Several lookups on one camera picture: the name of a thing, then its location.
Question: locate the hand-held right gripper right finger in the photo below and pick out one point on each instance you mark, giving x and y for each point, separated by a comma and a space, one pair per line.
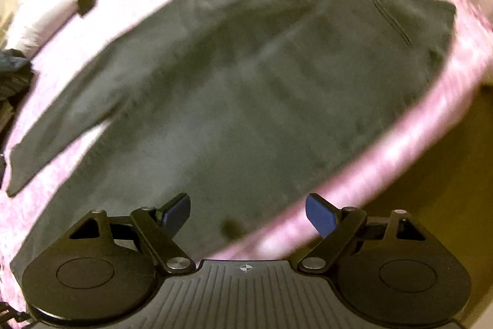
321, 215

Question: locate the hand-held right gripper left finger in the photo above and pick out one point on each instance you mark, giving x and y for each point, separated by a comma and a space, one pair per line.
177, 211

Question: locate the dark grey pants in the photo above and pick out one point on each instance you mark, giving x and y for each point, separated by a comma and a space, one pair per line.
250, 90

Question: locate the pile of jeans and clothes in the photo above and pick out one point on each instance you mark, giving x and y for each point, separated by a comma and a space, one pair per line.
13, 67

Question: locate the pink rose rug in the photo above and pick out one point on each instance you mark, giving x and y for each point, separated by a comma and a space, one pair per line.
27, 221

